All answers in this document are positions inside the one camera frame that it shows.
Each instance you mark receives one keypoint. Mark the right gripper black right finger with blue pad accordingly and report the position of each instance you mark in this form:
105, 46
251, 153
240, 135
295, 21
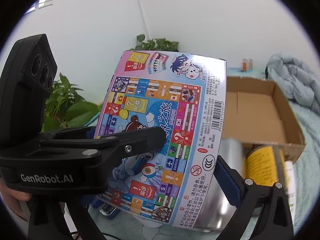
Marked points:
274, 221

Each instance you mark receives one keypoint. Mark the small orange label jar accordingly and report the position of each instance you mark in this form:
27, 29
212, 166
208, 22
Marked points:
246, 65

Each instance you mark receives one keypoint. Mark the green leafy plant near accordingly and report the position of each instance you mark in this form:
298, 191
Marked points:
66, 108

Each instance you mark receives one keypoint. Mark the brown cardboard box tray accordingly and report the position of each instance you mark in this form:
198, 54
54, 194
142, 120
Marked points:
258, 113

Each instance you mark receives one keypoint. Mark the white slim bottle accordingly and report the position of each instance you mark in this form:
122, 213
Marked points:
291, 188

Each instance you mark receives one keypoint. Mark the colourful board game box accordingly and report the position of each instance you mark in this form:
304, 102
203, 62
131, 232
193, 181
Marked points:
176, 101

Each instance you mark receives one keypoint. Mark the person's left hand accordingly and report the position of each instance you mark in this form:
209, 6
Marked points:
12, 199

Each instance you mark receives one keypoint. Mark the yellow label jar black lid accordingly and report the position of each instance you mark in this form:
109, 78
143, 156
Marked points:
265, 166

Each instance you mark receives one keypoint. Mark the potted green plant far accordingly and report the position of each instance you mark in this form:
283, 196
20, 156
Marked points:
161, 44

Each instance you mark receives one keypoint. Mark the teal quilted bed cover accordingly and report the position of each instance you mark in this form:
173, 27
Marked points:
306, 169

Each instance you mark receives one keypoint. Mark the blue stapler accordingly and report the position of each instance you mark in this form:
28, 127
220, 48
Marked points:
107, 210

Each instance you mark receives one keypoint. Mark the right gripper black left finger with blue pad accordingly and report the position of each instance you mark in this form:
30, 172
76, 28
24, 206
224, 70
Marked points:
47, 220

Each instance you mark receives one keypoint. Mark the silver metal cylinder can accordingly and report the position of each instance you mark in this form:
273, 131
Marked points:
216, 210

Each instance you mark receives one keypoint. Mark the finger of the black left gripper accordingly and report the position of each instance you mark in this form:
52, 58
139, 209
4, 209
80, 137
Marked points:
116, 146

